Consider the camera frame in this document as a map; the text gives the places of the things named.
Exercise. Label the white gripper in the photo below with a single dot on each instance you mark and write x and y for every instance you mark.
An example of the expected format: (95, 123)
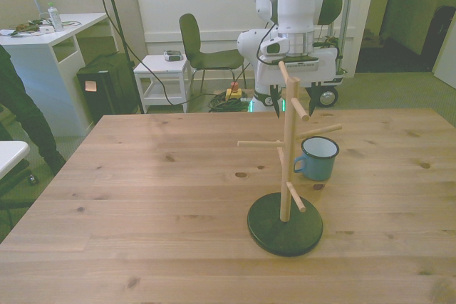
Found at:
(324, 65)

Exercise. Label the small white box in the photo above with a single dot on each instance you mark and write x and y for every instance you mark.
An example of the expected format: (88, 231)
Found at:
(45, 29)

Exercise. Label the white desk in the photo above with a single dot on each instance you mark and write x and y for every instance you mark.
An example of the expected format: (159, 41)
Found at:
(35, 65)

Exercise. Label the yellow emergency stop button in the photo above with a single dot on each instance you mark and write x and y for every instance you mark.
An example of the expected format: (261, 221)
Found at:
(234, 92)

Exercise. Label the clear plastic bottle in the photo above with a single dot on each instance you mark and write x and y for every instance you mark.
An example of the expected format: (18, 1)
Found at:
(56, 17)

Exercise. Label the blue enamel mug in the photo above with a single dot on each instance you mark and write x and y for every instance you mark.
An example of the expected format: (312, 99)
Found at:
(318, 165)

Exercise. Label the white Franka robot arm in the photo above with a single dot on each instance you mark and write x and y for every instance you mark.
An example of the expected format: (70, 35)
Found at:
(295, 5)

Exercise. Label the white wheeled cart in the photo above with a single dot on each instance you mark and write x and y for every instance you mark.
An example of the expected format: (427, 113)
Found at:
(327, 95)

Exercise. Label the white rounded table top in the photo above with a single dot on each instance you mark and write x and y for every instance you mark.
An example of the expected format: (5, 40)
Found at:
(10, 154)

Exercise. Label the white vented wrist camera box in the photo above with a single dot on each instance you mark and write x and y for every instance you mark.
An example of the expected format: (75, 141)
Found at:
(303, 62)

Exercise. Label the dark moulded chair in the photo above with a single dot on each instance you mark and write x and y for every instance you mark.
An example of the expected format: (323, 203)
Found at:
(194, 44)

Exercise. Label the person in dark clothes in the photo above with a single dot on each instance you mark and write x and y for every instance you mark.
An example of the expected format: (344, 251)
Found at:
(25, 115)

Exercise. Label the black box case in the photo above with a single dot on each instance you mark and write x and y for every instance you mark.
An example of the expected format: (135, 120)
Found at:
(103, 87)

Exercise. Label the wooden mug tree black base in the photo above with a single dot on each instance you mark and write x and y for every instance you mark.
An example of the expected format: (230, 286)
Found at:
(285, 229)

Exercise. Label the small white side table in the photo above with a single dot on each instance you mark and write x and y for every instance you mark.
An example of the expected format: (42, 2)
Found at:
(160, 67)

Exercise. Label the grey handheld device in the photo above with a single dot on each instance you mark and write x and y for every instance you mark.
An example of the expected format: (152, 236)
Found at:
(173, 56)

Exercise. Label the aluminium profile pole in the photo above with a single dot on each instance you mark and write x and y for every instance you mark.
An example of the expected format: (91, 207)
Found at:
(347, 5)

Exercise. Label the black tripod stand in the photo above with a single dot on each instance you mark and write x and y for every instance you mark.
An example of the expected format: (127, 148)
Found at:
(119, 33)

